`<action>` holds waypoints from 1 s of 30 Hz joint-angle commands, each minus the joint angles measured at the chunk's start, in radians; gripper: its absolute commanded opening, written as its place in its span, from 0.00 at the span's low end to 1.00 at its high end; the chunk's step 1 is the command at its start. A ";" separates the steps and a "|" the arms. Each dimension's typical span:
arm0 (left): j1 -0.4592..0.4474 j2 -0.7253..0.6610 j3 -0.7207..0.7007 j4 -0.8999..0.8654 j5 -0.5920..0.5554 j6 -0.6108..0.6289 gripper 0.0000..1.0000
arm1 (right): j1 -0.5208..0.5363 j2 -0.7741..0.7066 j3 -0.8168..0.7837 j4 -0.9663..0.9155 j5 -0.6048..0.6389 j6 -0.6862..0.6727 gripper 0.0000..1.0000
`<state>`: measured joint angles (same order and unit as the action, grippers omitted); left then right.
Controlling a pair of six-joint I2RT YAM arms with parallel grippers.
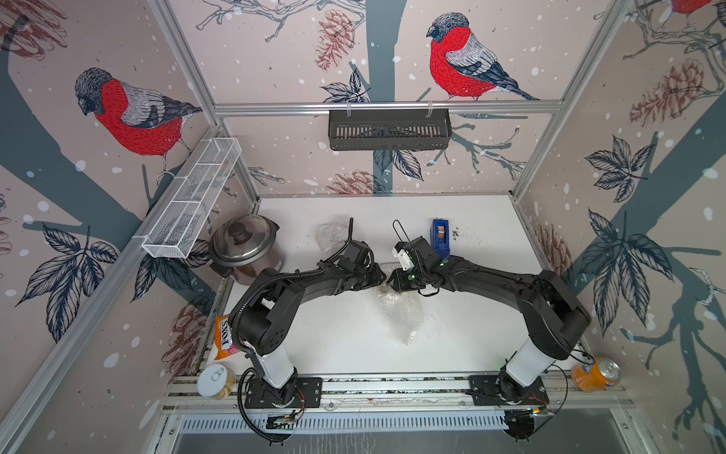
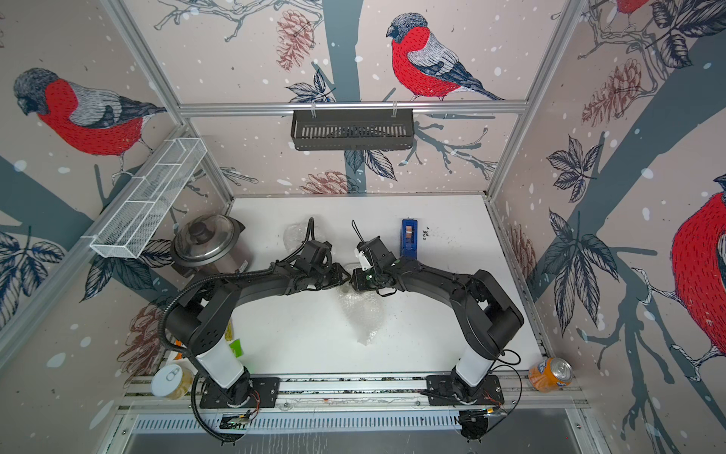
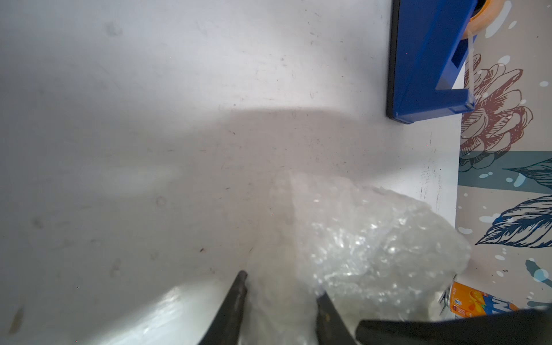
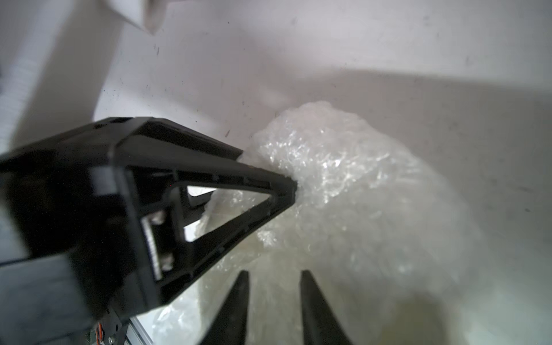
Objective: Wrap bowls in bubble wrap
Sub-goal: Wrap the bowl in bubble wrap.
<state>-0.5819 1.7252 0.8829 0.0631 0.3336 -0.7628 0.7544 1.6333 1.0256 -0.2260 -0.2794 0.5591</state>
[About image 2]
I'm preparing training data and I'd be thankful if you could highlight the white lidded jar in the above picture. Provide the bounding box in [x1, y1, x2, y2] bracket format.
[150, 363, 193, 400]

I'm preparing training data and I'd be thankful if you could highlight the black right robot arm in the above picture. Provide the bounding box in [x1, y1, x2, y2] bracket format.
[352, 236, 524, 403]

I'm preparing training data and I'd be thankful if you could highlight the small circuit board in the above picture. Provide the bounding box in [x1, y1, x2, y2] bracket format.
[219, 415, 253, 431]

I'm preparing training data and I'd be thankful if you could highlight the green snack packet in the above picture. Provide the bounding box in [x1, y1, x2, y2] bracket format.
[229, 339, 244, 358]

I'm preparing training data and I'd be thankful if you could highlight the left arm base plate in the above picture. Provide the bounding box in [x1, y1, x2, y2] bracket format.
[200, 376, 281, 410]

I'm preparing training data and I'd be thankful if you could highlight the steel rice cooker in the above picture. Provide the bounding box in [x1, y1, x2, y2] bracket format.
[170, 214, 253, 277]

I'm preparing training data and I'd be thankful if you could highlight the blue tape dispenser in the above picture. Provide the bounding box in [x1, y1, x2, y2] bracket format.
[400, 219, 418, 259]

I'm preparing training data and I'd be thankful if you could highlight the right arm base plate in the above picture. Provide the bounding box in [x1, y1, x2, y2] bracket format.
[422, 374, 504, 407]

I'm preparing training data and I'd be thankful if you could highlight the black hanging wire basket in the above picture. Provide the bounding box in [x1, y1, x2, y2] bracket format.
[290, 109, 415, 151]

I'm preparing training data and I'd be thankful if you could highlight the aluminium mounting rail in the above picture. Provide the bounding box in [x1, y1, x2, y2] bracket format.
[121, 371, 591, 412]

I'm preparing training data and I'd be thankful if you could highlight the bubble wrap sheet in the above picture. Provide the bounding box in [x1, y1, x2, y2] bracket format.
[283, 221, 321, 253]
[338, 284, 385, 345]

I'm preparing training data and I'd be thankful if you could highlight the white mesh wall shelf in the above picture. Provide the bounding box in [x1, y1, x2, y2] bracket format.
[90, 137, 207, 258]

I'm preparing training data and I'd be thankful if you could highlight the orange soda can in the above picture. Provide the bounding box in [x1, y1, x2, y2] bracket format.
[527, 358, 573, 393]

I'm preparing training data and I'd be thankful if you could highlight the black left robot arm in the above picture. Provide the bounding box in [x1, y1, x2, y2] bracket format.
[158, 240, 351, 405]

